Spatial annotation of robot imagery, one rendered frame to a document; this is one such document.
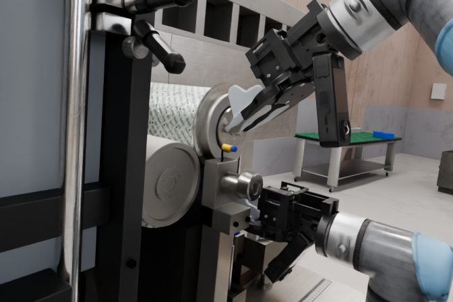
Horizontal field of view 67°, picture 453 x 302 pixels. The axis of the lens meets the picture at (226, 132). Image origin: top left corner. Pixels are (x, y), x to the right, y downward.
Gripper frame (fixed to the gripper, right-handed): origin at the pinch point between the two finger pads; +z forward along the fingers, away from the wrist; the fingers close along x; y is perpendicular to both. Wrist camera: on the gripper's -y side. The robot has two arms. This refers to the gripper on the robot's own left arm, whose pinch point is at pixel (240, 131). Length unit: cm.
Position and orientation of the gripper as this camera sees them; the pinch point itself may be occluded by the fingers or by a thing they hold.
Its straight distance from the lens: 51.6
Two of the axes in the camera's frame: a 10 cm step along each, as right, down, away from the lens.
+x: -6.2, 0.4, -7.8
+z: -6.6, 5.2, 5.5
